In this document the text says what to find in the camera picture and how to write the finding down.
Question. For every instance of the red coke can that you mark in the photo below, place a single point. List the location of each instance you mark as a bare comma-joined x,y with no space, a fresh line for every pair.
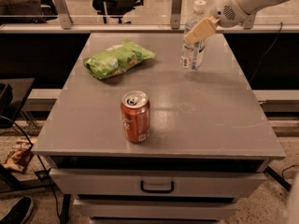
135,112

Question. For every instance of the black side table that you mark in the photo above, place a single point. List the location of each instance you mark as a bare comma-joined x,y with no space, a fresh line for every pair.
13,95

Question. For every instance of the grey drawer cabinet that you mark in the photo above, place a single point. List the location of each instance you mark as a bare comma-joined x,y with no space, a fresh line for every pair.
203,121

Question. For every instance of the clear plastic water bottle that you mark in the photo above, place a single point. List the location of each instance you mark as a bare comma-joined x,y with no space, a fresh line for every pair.
192,54

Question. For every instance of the top drawer with black handle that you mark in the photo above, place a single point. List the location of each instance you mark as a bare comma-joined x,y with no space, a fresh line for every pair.
156,183

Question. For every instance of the middle metal railing bracket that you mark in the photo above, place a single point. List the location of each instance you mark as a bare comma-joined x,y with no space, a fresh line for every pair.
176,6

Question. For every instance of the lower grey drawer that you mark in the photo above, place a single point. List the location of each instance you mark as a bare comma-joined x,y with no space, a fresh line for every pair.
155,210

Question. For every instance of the left metal railing bracket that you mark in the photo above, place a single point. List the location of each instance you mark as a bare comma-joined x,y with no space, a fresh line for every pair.
63,14

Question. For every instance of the crumpled snack bag on floor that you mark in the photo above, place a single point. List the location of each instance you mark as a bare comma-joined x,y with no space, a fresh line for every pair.
19,156

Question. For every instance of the green chip bag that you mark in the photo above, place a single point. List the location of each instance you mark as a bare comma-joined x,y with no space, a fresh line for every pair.
117,59

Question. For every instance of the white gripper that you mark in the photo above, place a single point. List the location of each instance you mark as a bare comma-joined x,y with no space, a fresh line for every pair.
226,9

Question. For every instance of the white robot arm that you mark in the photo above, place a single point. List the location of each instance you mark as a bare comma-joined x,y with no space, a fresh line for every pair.
254,6

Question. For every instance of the black shoe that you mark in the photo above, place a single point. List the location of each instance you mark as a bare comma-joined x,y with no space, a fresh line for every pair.
20,212

